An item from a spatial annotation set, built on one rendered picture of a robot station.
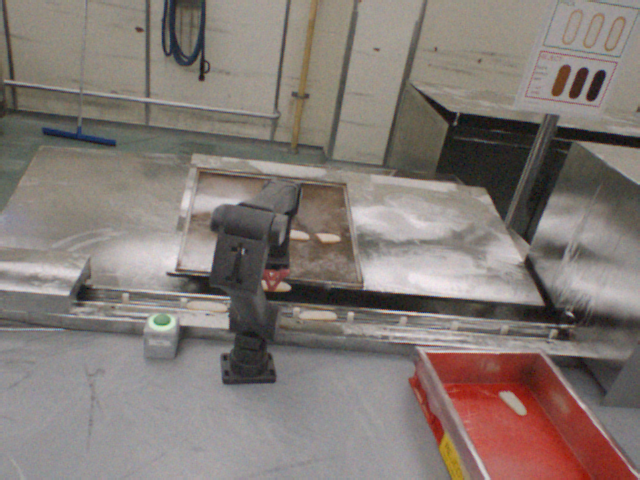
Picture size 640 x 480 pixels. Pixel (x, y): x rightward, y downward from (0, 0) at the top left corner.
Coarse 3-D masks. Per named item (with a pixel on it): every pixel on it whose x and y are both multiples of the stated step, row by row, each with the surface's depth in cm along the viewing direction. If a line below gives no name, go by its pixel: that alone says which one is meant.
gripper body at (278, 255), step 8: (288, 240) 126; (272, 248) 126; (280, 248) 126; (288, 248) 128; (272, 256) 127; (280, 256) 127; (288, 256) 128; (272, 264) 125; (280, 264) 125; (288, 264) 125
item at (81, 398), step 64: (0, 384) 109; (64, 384) 112; (128, 384) 114; (192, 384) 117; (256, 384) 120; (320, 384) 123; (384, 384) 126; (576, 384) 136; (0, 448) 97; (64, 448) 99; (128, 448) 101; (192, 448) 103; (256, 448) 105; (320, 448) 107; (384, 448) 110
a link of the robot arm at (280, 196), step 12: (276, 180) 116; (288, 180) 120; (264, 192) 101; (276, 192) 102; (288, 192) 109; (240, 204) 88; (252, 204) 88; (264, 204) 89; (276, 204) 95; (288, 204) 112; (216, 216) 83; (276, 216) 86; (216, 228) 83; (276, 228) 82; (276, 240) 83
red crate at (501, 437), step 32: (416, 384) 124; (448, 384) 129; (480, 384) 130; (512, 384) 132; (480, 416) 121; (512, 416) 122; (544, 416) 124; (480, 448) 113; (512, 448) 114; (544, 448) 116
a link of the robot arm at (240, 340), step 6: (240, 330) 116; (246, 330) 116; (252, 330) 116; (258, 330) 115; (240, 336) 116; (246, 336) 116; (252, 336) 116; (258, 336) 116; (234, 342) 117; (240, 342) 116; (246, 342) 116; (252, 342) 116; (258, 342) 116; (252, 348) 117; (258, 348) 117
